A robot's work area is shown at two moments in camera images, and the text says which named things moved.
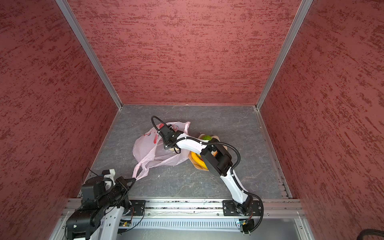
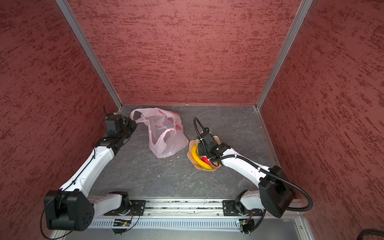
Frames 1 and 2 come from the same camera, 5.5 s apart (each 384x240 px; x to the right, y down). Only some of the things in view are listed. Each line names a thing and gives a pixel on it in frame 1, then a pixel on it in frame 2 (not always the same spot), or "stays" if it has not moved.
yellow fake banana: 198,160 stays
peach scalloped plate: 198,166 stays
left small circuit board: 124,224 stays
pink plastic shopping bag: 149,150 to 166,134
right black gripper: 166,142 to 200,152
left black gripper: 122,182 to 132,123
